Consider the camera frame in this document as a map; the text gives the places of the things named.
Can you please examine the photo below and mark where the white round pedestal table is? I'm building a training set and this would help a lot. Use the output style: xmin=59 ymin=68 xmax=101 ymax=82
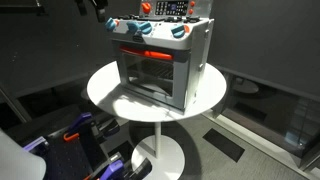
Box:
xmin=86 ymin=59 xmax=228 ymax=180

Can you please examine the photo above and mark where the black perforated mounting board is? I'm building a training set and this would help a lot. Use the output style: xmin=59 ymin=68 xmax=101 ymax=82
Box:
xmin=42 ymin=122 xmax=103 ymax=180

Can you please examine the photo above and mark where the purple and black clamp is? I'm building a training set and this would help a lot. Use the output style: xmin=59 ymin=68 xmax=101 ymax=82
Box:
xmin=98 ymin=157 xmax=153 ymax=180

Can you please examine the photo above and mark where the dark metal frame bar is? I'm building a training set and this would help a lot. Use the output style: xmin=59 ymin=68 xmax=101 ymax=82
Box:
xmin=0 ymin=83 xmax=33 ymax=124

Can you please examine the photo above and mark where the grey toy stove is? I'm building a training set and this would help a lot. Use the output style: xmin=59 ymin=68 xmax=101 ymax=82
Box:
xmin=105 ymin=0 xmax=215 ymax=115

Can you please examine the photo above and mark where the black clamp handle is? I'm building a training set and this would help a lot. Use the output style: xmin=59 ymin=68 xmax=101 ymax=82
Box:
xmin=99 ymin=118 xmax=121 ymax=138

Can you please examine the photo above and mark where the purple clamp with orange trigger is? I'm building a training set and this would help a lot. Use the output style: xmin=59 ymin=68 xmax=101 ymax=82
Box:
xmin=62 ymin=112 xmax=93 ymax=143

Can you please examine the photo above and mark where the white rounded plastic cover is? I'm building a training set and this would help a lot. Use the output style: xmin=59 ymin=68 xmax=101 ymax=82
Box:
xmin=0 ymin=127 xmax=47 ymax=180

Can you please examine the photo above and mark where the purple clamp jaw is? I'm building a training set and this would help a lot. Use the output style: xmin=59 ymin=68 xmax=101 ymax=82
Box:
xmin=22 ymin=135 xmax=50 ymax=156

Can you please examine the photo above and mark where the oven door with orange handle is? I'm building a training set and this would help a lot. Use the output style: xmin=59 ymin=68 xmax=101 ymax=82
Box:
xmin=117 ymin=39 xmax=192 ymax=111

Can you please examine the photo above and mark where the orange dial knob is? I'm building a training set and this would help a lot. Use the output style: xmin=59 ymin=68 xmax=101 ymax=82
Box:
xmin=141 ymin=1 xmax=152 ymax=15

